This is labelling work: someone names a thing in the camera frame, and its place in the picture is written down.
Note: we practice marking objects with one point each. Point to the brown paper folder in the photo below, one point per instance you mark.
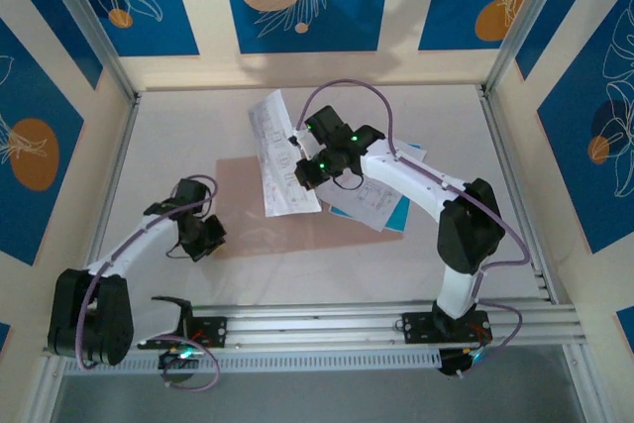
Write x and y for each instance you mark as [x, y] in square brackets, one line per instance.
[297, 237]

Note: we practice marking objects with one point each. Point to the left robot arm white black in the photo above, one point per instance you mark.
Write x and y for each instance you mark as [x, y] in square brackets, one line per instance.
[143, 235]

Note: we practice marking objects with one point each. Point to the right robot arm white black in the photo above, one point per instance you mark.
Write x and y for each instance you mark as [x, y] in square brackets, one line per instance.
[406, 175]

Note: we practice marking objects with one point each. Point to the blue sheet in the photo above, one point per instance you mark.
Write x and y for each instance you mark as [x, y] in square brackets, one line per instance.
[398, 217]

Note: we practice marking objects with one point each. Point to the black left controller board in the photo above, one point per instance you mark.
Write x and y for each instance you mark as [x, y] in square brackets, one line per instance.
[173, 376]

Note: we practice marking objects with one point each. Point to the black controller board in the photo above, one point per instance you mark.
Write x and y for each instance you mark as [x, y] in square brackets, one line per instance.
[173, 376]
[453, 363]

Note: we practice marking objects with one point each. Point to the black right controller board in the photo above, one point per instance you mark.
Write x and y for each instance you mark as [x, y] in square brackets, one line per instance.
[453, 363]

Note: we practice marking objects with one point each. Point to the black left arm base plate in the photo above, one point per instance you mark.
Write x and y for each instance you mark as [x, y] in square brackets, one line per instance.
[215, 331]

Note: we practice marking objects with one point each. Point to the aluminium table side rail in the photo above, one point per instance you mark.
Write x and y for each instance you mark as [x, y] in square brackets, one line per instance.
[515, 195]
[111, 185]

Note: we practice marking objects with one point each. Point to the aluminium mounting rail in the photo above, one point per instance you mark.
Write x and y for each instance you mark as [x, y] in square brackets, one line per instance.
[317, 329]

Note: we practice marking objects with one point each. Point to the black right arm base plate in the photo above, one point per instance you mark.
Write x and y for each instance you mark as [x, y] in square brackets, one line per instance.
[418, 326]

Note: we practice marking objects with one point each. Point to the aluminium frame post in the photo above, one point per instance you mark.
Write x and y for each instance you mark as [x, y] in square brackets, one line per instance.
[94, 31]
[520, 22]

